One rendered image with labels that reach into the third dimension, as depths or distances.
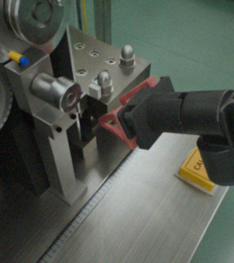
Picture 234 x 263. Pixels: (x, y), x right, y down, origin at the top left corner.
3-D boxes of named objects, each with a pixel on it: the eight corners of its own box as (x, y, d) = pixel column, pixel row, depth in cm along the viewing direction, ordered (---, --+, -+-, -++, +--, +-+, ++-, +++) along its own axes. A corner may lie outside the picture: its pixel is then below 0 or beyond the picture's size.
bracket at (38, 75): (73, 209, 57) (43, 87, 34) (48, 192, 60) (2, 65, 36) (89, 190, 60) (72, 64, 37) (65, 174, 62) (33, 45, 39)
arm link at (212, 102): (244, 79, 36) (222, 107, 33) (254, 127, 39) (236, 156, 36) (190, 83, 40) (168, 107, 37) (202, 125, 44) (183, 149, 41)
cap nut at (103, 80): (106, 98, 58) (105, 80, 55) (91, 91, 59) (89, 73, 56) (117, 88, 60) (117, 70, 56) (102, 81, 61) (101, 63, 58)
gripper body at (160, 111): (172, 110, 49) (215, 110, 44) (137, 150, 44) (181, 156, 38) (158, 75, 46) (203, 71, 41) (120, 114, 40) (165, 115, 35)
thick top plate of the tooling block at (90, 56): (108, 125, 62) (107, 104, 57) (-23, 54, 77) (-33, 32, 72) (148, 83, 70) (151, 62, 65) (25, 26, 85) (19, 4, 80)
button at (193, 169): (210, 192, 60) (213, 186, 58) (178, 174, 62) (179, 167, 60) (225, 168, 63) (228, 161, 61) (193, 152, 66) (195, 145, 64)
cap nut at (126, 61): (129, 71, 63) (130, 53, 60) (115, 65, 65) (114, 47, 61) (138, 62, 65) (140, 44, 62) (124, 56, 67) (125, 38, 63)
